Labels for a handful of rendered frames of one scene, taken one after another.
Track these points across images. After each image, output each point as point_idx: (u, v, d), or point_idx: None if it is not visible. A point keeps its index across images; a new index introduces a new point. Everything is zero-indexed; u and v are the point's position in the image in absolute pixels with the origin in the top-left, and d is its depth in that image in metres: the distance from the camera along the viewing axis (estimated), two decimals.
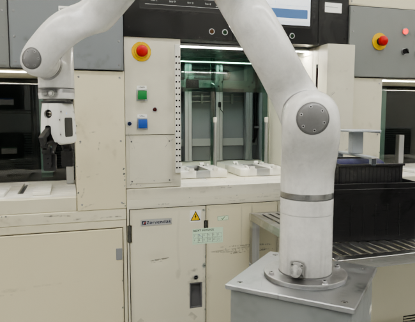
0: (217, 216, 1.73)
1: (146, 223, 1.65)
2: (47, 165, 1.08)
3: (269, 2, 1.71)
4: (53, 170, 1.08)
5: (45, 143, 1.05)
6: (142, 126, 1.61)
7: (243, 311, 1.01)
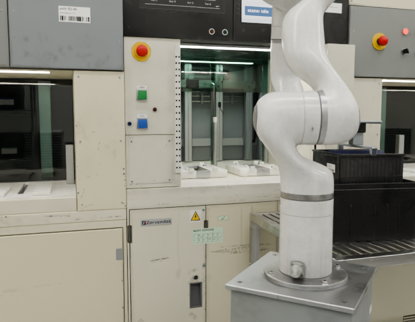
0: (217, 216, 1.73)
1: (146, 223, 1.65)
2: None
3: None
4: None
5: None
6: (142, 126, 1.61)
7: (243, 311, 1.01)
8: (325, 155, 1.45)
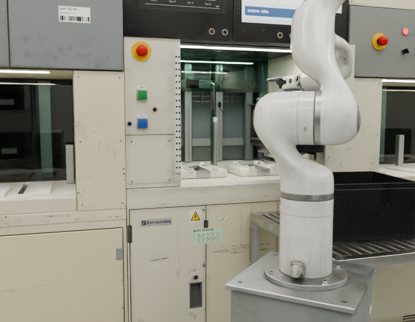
0: (217, 216, 1.73)
1: (146, 223, 1.65)
2: None
3: (269, 2, 1.71)
4: (279, 86, 1.76)
5: (279, 84, 1.69)
6: (142, 126, 1.61)
7: (243, 311, 1.01)
8: None
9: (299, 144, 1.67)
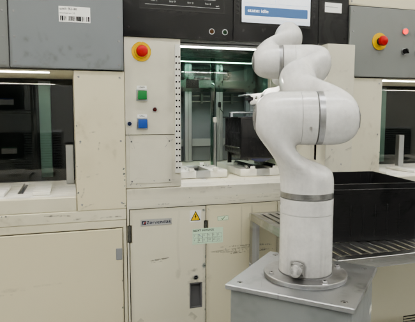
0: (217, 216, 1.73)
1: (146, 223, 1.65)
2: None
3: (269, 2, 1.71)
4: (248, 101, 2.06)
5: (247, 100, 1.99)
6: (142, 126, 1.61)
7: (243, 311, 1.01)
8: None
9: (264, 151, 1.98)
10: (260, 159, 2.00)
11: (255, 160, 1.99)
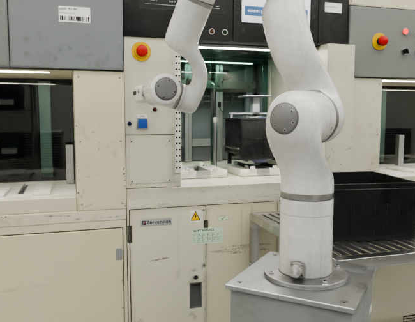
0: (217, 216, 1.73)
1: (146, 223, 1.65)
2: None
3: None
4: None
5: None
6: (142, 126, 1.61)
7: (243, 311, 1.01)
8: (263, 120, 1.96)
9: (264, 152, 1.98)
10: (260, 160, 2.00)
11: (255, 161, 1.99)
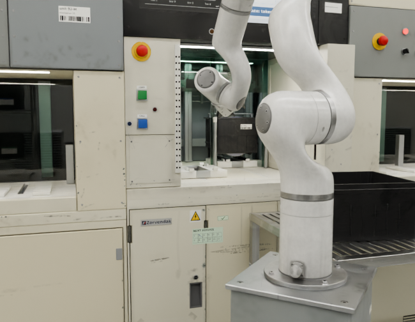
0: (217, 216, 1.73)
1: (146, 223, 1.65)
2: None
3: (269, 2, 1.71)
4: (233, 115, 1.71)
5: (221, 115, 1.66)
6: (142, 126, 1.61)
7: (243, 311, 1.01)
8: (237, 119, 2.26)
9: (238, 147, 2.28)
10: (235, 154, 2.31)
11: (230, 155, 2.30)
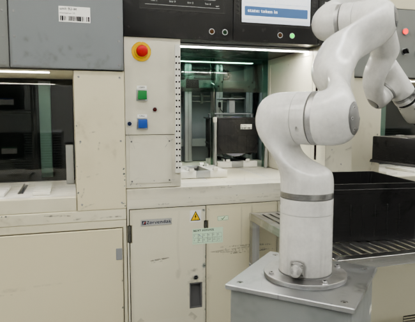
0: (217, 216, 1.73)
1: (146, 223, 1.65)
2: None
3: (269, 2, 1.71)
4: None
5: None
6: (142, 126, 1.61)
7: (243, 311, 1.01)
8: (237, 119, 2.26)
9: (238, 147, 2.28)
10: (235, 154, 2.31)
11: (230, 155, 2.30)
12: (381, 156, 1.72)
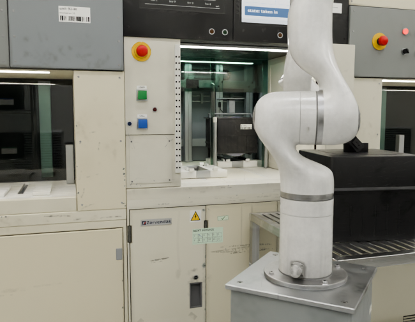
0: (217, 216, 1.73)
1: (146, 223, 1.65)
2: (359, 146, 1.43)
3: (269, 2, 1.71)
4: (362, 147, 1.44)
5: None
6: (142, 126, 1.61)
7: (243, 311, 1.01)
8: (237, 119, 2.26)
9: (238, 147, 2.28)
10: (235, 154, 2.31)
11: (230, 155, 2.30)
12: None
